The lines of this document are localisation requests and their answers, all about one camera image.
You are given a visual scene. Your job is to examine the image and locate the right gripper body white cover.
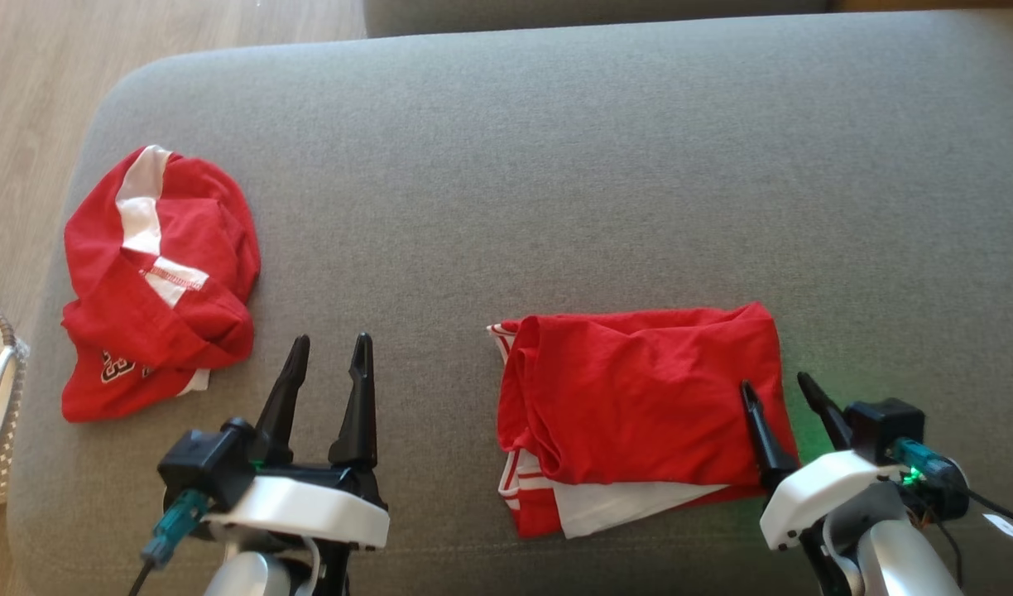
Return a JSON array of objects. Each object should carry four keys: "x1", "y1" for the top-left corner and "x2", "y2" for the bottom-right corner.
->
[{"x1": 759, "y1": 449, "x2": 910, "y2": 552}]

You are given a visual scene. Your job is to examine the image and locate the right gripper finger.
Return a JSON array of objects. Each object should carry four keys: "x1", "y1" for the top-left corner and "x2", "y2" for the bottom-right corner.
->
[
  {"x1": 796, "y1": 372, "x2": 854, "y2": 453},
  {"x1": 739, "y1": 380, "x2": 798, "y2": 490}
]

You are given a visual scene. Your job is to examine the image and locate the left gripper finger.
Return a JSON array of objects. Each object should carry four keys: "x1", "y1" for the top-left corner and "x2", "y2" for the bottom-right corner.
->
[
  {"x1": 328, "y1": 332, "x2": 380, "y2": 473},
  {"x1": 253, "y1": 334, "x2": 312, "y2": 466}
]

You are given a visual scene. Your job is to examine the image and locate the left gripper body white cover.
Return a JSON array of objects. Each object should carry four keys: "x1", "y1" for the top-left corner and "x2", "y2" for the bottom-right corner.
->
[{"x1": 205, "y1": 462, "x2": 391, "y2": 552}]

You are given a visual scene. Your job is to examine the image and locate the red basketball jersey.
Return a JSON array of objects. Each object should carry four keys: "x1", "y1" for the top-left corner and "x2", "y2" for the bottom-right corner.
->
[{"x1": 487, "y1": 301, "x2": 802, "y2": 540}]

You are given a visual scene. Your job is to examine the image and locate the white woven laundry basket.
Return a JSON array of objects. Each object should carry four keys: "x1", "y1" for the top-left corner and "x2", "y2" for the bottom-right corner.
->
[{"x1": 0, "y1": 304, "x2": 30, "y2": 511}]

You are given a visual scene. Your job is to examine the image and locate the large grey sofa seat cushion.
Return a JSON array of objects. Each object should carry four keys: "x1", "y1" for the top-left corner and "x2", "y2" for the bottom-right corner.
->
[{"x1": 6, "y1": 8, "x2": 1013, "y2": 596}]

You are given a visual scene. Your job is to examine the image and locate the grey sofa back cushion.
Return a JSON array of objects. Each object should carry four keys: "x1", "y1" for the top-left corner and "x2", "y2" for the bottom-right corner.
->
[{"x1": 362, "y1": 0, "x2": 835, "y2": 39}]

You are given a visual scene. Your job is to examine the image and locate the right camera cable teal plug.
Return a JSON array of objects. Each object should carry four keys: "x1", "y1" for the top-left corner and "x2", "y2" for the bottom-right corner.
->
[{"x1": 891, "y1": 438, "x2": 1013, "y2": 531}]

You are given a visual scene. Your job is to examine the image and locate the camera cable teal plug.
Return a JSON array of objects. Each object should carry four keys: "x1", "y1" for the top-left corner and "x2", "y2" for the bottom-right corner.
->
[
  {"x1": 891, "y1": 438, "x2": 1013, "y2": 531},
  {"x1": 128, "y1": 488, "x2": 212, "y2": 596}
]

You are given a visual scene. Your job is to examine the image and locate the left camera cable teal plug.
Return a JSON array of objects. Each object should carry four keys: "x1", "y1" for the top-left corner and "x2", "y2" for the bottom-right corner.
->
[{"x1": 128, "y1": 488, "x2": 212, "y2": 596}]

